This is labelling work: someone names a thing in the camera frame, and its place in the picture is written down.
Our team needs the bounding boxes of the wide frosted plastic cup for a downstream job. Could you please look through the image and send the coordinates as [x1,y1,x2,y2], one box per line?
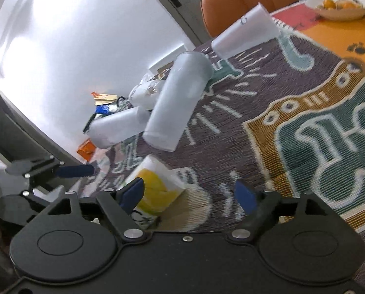
[88,107,151,149]

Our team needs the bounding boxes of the tall frosted plastic cup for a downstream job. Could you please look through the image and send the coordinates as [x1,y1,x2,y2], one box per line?
[143,52,213,152]

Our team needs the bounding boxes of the white paper cup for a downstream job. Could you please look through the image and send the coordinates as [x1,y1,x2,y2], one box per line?
[211,3,281,59]

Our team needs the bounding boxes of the orange shopping bag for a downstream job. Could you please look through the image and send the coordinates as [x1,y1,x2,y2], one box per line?
[77,139,96,162]

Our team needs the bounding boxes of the patterned woven blanket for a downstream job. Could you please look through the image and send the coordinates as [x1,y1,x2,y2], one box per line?
[79,4,365,286]

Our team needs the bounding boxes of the white fruit bowl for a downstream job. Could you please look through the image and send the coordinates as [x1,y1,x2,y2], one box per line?
[304,0,365,21]

